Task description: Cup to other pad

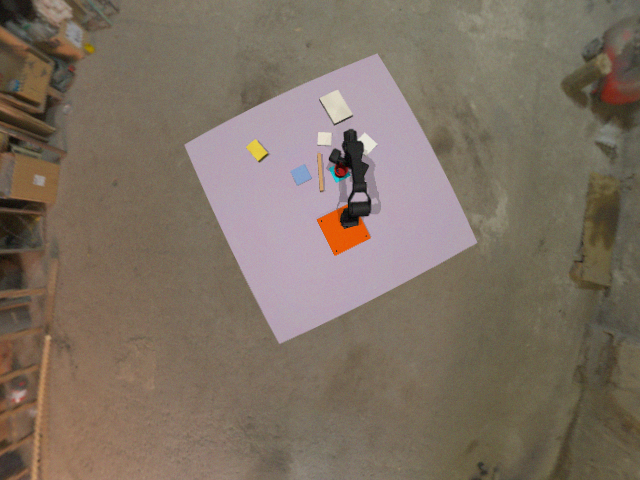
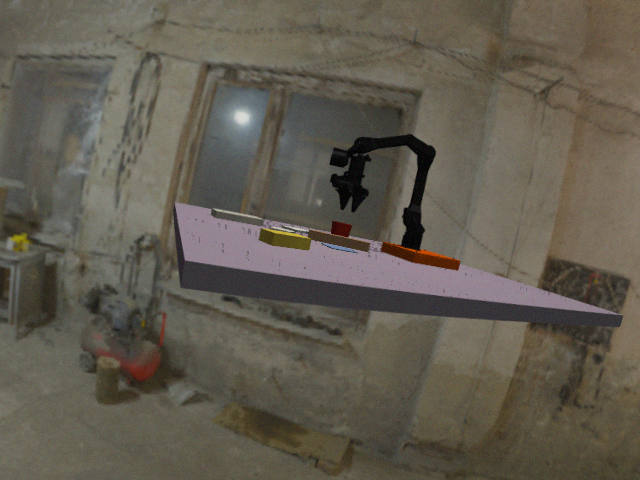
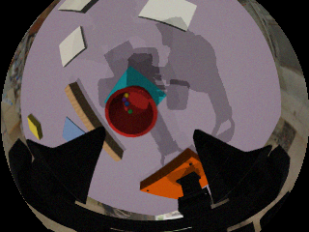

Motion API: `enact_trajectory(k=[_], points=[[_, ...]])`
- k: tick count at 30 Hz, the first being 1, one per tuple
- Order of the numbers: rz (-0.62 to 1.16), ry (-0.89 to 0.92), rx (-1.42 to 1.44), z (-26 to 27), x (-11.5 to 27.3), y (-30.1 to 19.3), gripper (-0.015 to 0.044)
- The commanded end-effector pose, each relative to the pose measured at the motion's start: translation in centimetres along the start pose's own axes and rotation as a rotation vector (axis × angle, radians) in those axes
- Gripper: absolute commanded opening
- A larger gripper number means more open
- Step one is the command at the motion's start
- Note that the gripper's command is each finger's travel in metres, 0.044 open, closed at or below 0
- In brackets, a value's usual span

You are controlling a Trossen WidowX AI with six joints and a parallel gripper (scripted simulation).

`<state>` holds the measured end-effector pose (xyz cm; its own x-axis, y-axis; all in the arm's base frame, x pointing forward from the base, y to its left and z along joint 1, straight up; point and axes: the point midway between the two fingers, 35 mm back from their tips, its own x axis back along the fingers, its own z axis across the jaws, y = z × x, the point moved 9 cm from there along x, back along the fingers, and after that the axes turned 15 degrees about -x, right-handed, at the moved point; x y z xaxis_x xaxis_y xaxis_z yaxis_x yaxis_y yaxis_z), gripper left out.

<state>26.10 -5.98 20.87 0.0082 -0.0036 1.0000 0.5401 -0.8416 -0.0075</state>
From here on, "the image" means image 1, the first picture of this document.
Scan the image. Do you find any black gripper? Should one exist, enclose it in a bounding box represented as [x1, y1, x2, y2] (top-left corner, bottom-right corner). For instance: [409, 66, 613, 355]
[329, 148, 369, 175]

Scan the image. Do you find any yellow flat block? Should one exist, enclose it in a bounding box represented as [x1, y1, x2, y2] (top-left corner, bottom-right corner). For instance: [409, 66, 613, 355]
[246, 140, 269, 162]

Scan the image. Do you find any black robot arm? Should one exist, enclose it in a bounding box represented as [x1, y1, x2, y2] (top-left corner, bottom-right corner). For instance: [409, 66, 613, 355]
[340, 129, 371, 229]

